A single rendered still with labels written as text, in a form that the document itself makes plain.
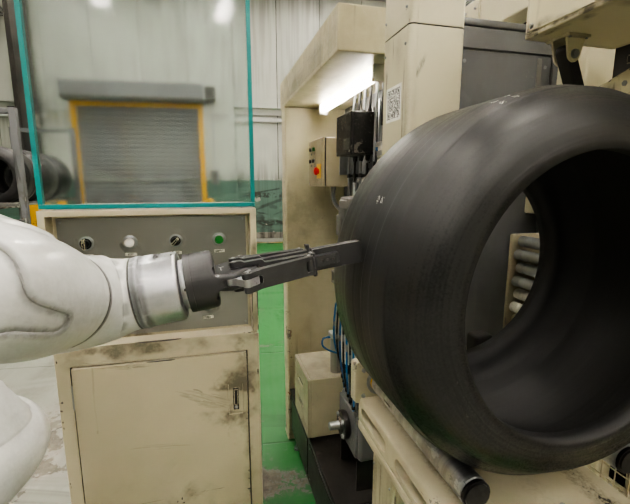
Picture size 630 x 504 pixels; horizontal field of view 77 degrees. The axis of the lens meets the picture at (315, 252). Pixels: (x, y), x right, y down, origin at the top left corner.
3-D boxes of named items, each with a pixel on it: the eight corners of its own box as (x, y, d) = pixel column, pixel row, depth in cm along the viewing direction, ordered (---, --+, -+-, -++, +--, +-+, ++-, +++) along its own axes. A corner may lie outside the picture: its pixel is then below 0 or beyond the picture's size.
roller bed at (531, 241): (501, 336, 115) (510, 233, 110) (543, 331, 118) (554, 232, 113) (558, 366, 96) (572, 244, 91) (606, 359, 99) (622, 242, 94)
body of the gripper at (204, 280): (176, 261, 46) (256, 247, 48) (181, 249, 54) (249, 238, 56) (189, 322, 48) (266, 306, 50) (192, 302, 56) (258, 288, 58)
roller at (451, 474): (368, 390, 89) (369, 371, 89) (387, 388, 90) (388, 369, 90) (463, 514, 56) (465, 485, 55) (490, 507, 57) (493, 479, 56)
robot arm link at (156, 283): (136, 251, 53) (182, 243, 54) (151, 315, 55) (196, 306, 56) (122, 264, 44) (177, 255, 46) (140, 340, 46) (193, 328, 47)
